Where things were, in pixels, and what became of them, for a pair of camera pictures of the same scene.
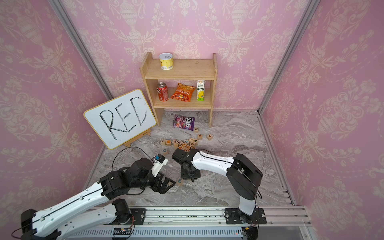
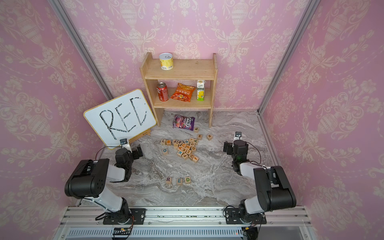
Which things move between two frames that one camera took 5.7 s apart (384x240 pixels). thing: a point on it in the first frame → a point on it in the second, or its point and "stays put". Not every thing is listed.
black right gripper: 196,175 → 228,145
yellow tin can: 166,61 stays put
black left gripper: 158,188 → 134,152
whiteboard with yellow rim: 120,119 stays put
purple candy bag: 183,122 stays put
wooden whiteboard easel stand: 128,144 stays put
